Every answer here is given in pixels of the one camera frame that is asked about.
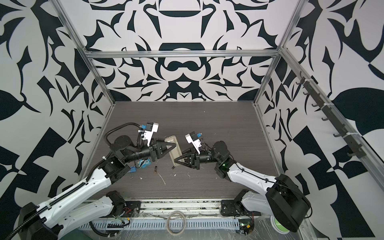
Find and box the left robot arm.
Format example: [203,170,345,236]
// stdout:
[6,122,177,240]

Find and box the green push button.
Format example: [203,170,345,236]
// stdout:
[270,216,290,235]

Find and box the slotted cable duct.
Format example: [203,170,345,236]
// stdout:
[93,219,239,231]

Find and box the coiled beige cable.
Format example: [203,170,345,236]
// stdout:
[166,210,187,235]

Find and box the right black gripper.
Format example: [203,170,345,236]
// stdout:
[177,148,223,173]

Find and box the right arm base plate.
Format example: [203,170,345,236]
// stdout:
[220,200,255,217]

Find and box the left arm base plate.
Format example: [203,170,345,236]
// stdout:
[103,201,142,218]

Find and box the blue toy block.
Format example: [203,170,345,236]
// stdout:
[135,159,152,169]

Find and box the black wall hook rail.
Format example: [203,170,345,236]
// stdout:
[297,72,367,159]

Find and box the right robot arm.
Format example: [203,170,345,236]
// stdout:
[172,141,312,232]

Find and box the white remote control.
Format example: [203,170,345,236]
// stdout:
[165,136,182,166]

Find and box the small electronics board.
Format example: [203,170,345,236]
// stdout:
[238,218,255,236]

